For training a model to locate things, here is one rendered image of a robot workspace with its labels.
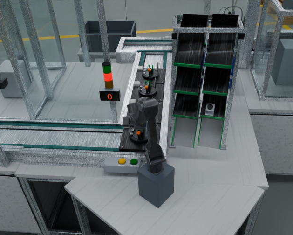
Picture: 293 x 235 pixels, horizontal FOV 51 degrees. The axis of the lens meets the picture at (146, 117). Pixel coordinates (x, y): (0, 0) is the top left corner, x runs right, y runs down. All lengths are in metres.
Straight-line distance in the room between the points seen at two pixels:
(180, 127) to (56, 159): 0.78
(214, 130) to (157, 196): 0.53
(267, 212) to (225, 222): 1.22
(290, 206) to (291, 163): 0.37
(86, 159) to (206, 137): 0.73
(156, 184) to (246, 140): 0.81
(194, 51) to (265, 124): 1.13
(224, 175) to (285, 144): 0.96
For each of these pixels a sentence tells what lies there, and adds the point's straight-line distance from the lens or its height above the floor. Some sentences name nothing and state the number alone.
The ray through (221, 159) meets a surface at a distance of 1.99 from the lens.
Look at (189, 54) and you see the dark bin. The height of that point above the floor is 1.54.
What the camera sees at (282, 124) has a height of 0.71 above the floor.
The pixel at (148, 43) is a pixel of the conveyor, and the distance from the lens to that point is 3.18.
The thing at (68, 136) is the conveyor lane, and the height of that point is 0.92.
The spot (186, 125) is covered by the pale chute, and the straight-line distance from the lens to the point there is 1.86.
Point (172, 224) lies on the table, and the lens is 1.68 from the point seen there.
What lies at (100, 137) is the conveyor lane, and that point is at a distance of 2.07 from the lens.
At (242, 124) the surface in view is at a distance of 2.28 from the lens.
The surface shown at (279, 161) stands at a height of 0.31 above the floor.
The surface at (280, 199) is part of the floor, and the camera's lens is 3.02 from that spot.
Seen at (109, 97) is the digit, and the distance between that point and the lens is 1.92.
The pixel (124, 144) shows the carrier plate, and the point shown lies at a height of 0.97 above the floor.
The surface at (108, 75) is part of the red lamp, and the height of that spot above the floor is 1.35.
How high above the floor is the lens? 2.27
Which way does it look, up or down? 38 degrees down
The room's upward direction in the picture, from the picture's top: 3 degrees counter-clockwise
